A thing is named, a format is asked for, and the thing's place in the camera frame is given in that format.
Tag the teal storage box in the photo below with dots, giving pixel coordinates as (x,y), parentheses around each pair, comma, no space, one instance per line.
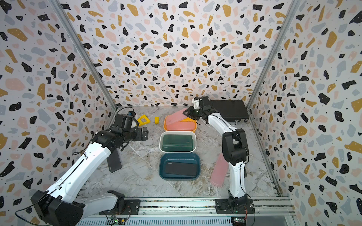
(180,158)

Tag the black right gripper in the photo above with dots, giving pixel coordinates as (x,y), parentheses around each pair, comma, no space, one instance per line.
(189,112)

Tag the black briefcase with metal latches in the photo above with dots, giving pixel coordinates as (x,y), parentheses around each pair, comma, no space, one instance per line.
(232,110)

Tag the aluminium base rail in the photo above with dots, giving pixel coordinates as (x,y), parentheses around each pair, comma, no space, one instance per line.
(196,211)

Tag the yellow storage box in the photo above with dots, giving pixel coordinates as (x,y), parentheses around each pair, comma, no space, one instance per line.
(187,119)

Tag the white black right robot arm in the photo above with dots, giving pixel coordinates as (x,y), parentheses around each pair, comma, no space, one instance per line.
(234,150)

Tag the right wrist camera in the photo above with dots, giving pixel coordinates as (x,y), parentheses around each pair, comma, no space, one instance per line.
(203,103)

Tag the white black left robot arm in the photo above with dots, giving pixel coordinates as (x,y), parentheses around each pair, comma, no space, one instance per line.
(59,204)

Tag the pink pencil case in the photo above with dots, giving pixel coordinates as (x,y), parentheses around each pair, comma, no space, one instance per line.
(175,117)
(182,126)
(219,172)

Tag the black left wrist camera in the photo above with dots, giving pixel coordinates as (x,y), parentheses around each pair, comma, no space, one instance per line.
(124,122)

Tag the green pencil case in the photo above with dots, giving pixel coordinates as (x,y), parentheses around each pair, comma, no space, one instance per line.
(177,143)

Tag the dark grey pencil case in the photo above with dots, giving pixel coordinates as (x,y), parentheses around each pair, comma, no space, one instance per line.
(114,161)
(187,170)

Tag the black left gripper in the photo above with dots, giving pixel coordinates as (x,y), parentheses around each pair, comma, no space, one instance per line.
(139,136)

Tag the white storage box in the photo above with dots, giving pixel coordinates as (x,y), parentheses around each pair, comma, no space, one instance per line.
(179,132)

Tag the yellow triangular ruler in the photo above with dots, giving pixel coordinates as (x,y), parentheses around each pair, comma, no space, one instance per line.
(143,120)

